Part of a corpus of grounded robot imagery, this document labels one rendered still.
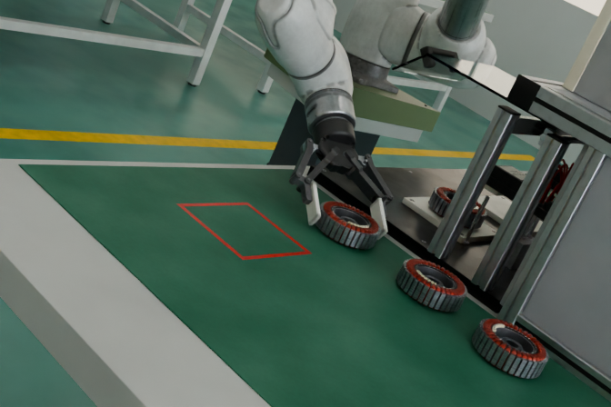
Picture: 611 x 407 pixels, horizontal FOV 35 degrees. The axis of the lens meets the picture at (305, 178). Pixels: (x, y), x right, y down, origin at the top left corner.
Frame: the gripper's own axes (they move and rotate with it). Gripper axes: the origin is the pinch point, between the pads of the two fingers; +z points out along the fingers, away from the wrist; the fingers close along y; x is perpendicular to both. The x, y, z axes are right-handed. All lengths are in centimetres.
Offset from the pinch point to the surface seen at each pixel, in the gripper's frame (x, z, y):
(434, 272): 7.5, 11.8, -10.0
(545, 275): 18.5, 16.0, -23.3
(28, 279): 14, 28, 58
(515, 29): -229, -380, -353
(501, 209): -11, -21, -49
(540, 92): 34.1, -7.7, -16.1
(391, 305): 9.3, 20.7, 1.5
